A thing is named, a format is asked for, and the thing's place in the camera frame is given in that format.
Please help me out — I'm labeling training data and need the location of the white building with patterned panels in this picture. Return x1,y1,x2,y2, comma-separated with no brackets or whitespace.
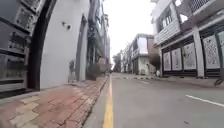
150,0,224,80

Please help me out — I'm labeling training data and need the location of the grey kerb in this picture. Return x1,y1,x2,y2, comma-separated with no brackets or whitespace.
75,77,110,128

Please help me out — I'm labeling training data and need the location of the row of buildings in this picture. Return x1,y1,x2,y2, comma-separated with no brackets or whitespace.
85,0,112,80

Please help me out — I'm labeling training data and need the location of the white and grey building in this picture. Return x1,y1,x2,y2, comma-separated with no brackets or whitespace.
120,33,156,76

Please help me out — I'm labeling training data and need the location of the white building with dark arch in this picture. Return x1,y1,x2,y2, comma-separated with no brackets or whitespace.
0,0,90,100

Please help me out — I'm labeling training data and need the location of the red brick pavement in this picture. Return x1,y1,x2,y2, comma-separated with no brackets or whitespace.
0,75,110,128

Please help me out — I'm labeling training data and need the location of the tree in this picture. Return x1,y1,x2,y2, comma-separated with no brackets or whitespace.
112,52,123,74

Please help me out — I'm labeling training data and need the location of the bush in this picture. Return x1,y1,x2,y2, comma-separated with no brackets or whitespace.
87,63,102,81

